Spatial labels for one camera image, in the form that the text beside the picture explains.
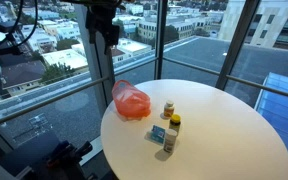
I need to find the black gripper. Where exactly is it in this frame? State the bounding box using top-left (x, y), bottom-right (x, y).
top-left (85, 4), bottom-right (121, 55)

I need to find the yellow cap dark bottle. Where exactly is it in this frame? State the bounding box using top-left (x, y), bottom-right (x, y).
top-left (168, 113), bottom-right (182, 134)

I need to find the orange plastic bag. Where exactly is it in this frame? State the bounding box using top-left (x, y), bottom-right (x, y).
top-left (111, 79), bottom-right (152, 120)

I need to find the white cap orange label bottle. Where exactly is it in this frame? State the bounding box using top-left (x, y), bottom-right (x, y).
top-left (163, 99), bottom-right (176, 119)

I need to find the grey metal window railing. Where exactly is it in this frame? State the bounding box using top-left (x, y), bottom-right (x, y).
top-left (0, 56), bottom-right (288, 131)

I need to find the blue mentos gum box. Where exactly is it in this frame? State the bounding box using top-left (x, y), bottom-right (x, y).
top-left (149, 124), bottom-right (167, 145)

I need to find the black cable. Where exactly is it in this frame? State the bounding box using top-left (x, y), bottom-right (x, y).
top-left (0, 0), bottom-right (39, 48)

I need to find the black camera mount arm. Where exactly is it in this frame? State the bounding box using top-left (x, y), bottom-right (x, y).
top-left (0, 20), bottom-right (23, 59)

